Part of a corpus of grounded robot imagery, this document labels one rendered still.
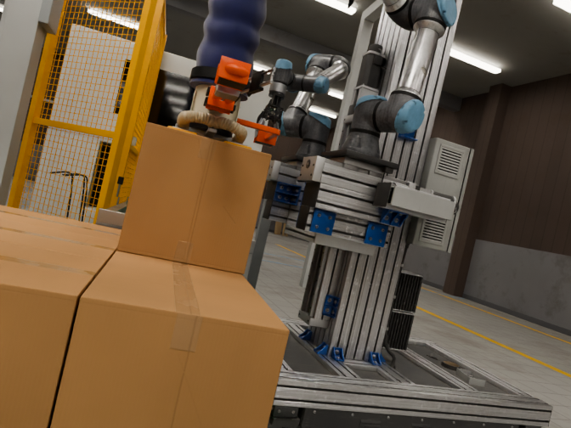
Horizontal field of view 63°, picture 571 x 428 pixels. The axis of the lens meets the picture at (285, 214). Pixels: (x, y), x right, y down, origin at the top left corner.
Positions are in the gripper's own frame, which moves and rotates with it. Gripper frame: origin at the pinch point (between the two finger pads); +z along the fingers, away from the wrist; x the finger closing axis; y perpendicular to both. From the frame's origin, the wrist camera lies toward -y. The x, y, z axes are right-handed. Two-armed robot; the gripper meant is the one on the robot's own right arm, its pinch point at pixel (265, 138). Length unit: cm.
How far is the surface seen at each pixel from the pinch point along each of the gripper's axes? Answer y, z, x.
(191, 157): 58, 22, -31
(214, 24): 38, -28, -34
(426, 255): -658, 33, 503
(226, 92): 80, 4, -27
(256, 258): -63, 59, 23
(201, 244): 57, 47, -22
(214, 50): 39, -18, -32
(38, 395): 117, 74, -48
